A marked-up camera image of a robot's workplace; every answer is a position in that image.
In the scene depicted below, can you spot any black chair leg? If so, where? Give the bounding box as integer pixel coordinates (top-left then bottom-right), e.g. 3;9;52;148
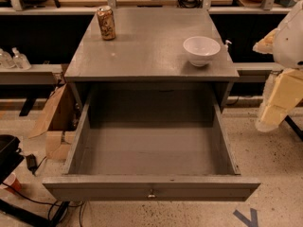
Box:
285;115;303;141

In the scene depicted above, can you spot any black stand base bar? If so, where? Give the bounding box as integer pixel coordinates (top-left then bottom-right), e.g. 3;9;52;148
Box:
0;200;69;227

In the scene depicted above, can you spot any black bin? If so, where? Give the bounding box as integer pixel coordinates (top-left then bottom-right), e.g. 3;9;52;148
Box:
0;134;24;183

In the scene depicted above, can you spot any white pump bottle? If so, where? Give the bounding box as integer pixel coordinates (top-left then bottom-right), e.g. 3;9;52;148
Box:
224;40;232;52

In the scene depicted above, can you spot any red plastic cup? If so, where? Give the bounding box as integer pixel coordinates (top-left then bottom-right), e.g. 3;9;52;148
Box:
0;172;22;194

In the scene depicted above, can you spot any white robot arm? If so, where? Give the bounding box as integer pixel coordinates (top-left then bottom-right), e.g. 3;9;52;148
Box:
253;1;303;132

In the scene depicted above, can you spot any black power adapter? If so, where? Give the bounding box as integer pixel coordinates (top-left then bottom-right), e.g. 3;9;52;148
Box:
26;154;38;172

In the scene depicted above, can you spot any clear bottle at edge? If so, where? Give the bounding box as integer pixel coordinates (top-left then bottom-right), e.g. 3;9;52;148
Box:
0;48;15;69

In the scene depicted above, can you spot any blue tape mark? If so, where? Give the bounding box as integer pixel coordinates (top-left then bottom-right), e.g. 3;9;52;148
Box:
233;208;258;227

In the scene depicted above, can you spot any black floor cable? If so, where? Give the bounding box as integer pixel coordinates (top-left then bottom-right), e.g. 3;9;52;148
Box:
2;183;88;227

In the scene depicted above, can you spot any brown cardboard box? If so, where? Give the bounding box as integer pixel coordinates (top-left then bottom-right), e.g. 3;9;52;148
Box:
28;84;75;161

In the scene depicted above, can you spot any white bowl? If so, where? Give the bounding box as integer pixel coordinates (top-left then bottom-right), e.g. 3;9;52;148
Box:
183;36;221;67

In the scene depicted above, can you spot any grey long shelf bench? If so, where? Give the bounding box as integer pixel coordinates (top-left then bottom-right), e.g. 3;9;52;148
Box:
0;62;283;86

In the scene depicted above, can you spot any grey top drawer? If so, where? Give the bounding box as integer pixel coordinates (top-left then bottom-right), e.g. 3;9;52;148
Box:
44;88;259;201

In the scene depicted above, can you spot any clear sanitizer bottle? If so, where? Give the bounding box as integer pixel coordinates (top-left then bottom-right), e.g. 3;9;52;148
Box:
12;47;31;70

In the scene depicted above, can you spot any gold beverage can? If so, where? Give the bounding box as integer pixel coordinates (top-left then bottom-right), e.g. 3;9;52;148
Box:
97;6;116;40

